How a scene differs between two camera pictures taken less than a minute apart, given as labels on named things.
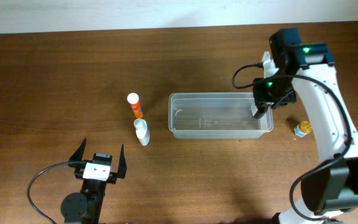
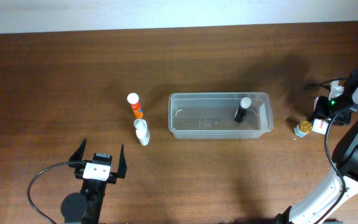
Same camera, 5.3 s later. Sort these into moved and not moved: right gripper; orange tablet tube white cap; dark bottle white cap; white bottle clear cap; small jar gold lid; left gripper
Moved: dark bottle white cap; right gripper
Not moved: white bottle clear cap; left gripper; orange tablet tube white cap; small jar gold lid
